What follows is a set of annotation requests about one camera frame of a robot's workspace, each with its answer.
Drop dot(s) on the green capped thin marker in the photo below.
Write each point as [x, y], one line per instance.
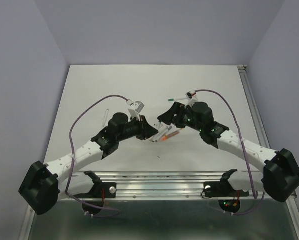
[177, 99]

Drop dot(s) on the grey capped marker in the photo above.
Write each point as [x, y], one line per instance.
[163, 131]

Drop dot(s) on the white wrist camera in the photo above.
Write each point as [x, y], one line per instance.
[135, 109]
[192, 98]

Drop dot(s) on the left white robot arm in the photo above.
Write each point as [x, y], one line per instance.
[46, 184]

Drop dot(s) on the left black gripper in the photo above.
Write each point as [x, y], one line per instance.
[146, 131]

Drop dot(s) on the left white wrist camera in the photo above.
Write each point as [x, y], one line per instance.
[135, 109]

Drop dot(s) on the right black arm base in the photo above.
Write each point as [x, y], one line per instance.
[223, 189]

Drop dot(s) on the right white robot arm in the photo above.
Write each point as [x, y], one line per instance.
[277, 171]

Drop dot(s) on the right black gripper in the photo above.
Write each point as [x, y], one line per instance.
[168, 117]

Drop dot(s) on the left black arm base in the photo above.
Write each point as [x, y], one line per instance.
[89, 188]

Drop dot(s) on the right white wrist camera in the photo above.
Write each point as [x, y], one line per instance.
[192, 98]

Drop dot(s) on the yellow capped marker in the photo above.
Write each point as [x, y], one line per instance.
[170, 135]

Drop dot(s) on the tan orange tipped marker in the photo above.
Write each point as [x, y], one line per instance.
[168, 137]

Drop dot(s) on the aluminium right side rail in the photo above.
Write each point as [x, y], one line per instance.
[262, 138]

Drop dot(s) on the aluminium front rail frame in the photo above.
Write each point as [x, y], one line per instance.
[165, 206]

